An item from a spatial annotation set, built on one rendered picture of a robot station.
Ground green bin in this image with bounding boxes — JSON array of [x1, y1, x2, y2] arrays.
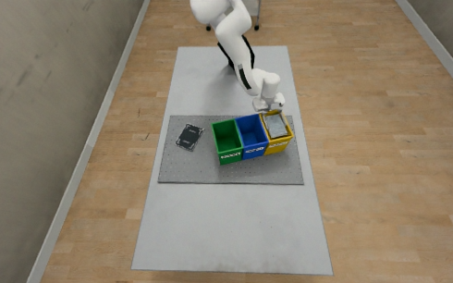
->
[[211, 118, 244, 166]]

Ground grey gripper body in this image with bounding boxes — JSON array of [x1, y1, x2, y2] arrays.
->
[[252, 92, 285, 112]]

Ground yellow recycle bin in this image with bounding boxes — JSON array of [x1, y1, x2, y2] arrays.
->
[[258, 110, 294, 155]]

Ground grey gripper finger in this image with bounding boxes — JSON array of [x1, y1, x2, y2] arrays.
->
[[262, 107, 270, 130], [276, 107, 288, 126]]

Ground blue bin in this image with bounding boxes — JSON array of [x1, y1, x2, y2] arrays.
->
[[235, 114, 269, 160]]

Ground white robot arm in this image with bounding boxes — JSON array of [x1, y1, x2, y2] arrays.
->
[[190, 0, 282, 110]]

